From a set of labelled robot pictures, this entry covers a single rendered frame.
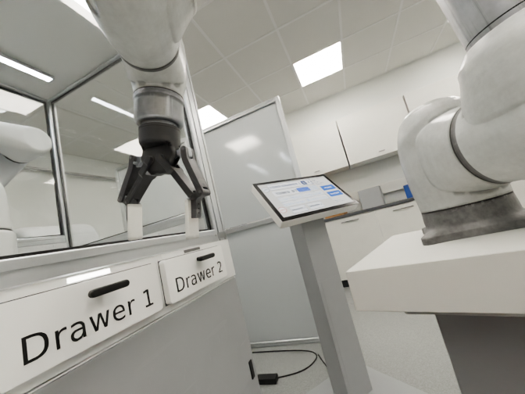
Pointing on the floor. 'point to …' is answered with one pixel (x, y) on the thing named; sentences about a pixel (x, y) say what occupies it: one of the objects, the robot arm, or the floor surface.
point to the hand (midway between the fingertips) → (162, 233)
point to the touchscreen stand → (336, 319)
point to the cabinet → (173, 354)
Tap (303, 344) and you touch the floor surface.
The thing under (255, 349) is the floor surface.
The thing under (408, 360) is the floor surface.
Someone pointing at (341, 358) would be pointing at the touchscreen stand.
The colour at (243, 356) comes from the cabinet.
